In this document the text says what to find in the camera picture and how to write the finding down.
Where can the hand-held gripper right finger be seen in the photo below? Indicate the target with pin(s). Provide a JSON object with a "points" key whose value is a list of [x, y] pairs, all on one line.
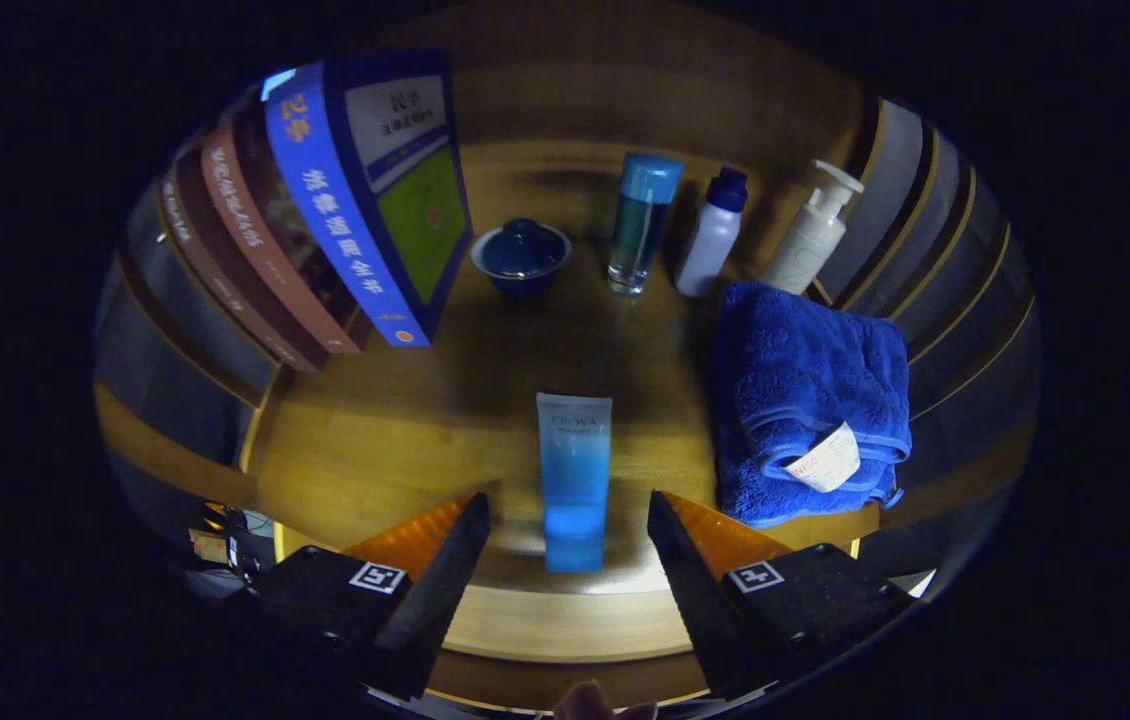
{"points": [[700, 600]]}

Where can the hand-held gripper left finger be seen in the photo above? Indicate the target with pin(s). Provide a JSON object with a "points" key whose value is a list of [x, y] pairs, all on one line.
{"points": [[435, 590]]}

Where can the blue cosmetic tube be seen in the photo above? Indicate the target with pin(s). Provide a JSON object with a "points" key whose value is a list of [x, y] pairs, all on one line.
{"points": [[575, 480]]}

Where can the wooden countertop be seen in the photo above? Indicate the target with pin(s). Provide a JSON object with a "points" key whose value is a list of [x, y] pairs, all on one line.
{"points": [[405, 440]]}

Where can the wooden cabinet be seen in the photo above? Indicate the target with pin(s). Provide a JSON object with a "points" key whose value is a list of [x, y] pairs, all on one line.
{"points": [[685, 80]]}

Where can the dark equipment pile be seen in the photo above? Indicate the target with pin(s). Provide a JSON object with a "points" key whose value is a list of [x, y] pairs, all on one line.
{"points": [[225, 545]]}

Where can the blue folded towel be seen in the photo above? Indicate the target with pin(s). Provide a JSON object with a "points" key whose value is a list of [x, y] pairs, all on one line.
{"points": [[795, 370]]}

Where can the blue lidded tea bowl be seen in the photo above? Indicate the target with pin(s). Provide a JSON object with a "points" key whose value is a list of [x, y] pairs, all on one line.
{"points": [[521, 258]]}

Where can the white bottle with navy cap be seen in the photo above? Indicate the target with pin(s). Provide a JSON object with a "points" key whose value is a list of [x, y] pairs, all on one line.
{"points": [[710, 245]]}

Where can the white pump bottle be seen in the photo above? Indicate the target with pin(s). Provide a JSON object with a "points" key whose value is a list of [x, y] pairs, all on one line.
{"points": [[805, 245]]}

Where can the dark brown book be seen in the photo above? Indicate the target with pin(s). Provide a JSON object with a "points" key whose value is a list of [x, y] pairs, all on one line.
{"points": [[225, 280]]}

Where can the clear bottle with teal cap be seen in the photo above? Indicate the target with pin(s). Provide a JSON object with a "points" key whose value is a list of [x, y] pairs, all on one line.
{"points": [[640, 230]]}

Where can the reddish brown book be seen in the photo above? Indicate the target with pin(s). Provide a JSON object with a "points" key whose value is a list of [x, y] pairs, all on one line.
{"points": [[265, 250]]}

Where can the blue book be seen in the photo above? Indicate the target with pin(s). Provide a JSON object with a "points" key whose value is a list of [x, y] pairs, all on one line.
{"points": [[335, 210]]}

